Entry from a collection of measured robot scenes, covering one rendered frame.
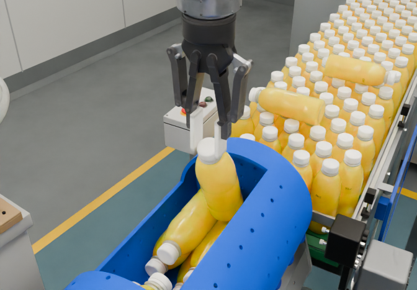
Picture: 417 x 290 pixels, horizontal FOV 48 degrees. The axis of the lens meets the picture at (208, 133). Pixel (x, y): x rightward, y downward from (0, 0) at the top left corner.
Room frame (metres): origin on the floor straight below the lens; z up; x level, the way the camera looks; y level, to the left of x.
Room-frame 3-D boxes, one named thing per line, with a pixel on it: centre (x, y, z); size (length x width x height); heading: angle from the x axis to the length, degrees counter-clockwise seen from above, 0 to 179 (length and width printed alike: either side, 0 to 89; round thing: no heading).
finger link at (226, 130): (0.60, -0.04, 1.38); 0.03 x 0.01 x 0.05; 61
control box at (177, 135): (1.14, 0.03, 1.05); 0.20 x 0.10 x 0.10; 151
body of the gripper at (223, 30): (0.62, 0.00, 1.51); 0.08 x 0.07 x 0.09; 61
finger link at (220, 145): (0.61, -0.02, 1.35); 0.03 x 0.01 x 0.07; 151
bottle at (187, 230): (0.68, 0.03, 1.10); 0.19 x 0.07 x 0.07; 151
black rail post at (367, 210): (0.91, -0.42, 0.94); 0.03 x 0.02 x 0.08; 151
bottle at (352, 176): (0.90, -0.35, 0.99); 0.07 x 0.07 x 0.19
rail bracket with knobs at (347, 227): (0.76, -0.32, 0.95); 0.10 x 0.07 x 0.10; 61
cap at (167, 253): (0.59, 0.07, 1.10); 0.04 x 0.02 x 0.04; 61
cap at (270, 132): (1.01, -0.16, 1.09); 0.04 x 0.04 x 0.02
